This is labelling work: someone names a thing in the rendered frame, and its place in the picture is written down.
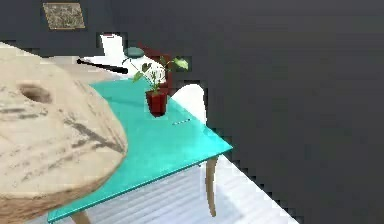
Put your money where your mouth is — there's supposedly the white chair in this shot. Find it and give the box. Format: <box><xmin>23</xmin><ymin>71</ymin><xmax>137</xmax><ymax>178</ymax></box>
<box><xmin>170</xmin><ymin>83</ymin><xmax>208</xmax><ymax>126</ymax></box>

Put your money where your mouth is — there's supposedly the green plant in red pot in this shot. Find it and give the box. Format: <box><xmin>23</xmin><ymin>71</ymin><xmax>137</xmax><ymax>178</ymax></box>
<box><xmin>121</xmin><ymin>55</ymin><xmax>190</xmax><ymax>118</ymax></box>

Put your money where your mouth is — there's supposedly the turquoise table with wooden legs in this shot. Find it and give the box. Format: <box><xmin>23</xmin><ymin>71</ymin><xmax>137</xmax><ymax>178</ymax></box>
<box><xmin>46</xmin><ymin>78</ymin><xmax>234</xmax><ymax>224</ymax></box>

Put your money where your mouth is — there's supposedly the green round lid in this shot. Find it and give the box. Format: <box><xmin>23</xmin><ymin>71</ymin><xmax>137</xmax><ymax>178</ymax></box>
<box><xmin>124</xmin><ymin>46</ymin><xmax>145</xmax><ymax>58</ymax></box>

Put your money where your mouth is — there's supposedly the beige wooden round chair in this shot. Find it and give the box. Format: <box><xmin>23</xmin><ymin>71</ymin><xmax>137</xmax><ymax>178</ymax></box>
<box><xmin>0</xmin><ymin>42</ymin><xmax>129</xmax><ymax>224</ymax></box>

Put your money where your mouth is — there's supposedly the black bar handle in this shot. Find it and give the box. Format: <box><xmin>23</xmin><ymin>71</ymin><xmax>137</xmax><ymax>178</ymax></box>
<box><xmin>76</xmin><ymin>58</ymin><xmax>129</xmax><ymax>75</ymax></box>

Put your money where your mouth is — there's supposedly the framed picture on wall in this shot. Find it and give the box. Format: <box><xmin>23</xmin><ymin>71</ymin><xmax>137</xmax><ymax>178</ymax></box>
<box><xmin>42</xmin><ymin>2</ymin><xmax>86</xmax><ymax>31</ymax></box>

